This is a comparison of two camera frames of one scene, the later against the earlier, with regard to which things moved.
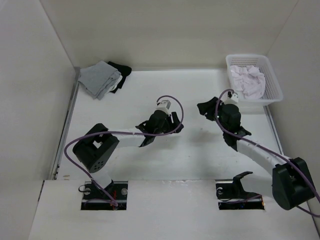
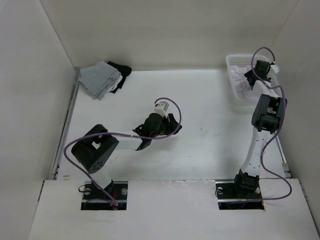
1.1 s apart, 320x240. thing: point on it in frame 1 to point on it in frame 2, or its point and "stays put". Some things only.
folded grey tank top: x=98 y=78 stays put
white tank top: x=250 y=81 stays put
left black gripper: x=174 y=119 stays put
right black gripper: x=207 y=107 to x=249 y=74
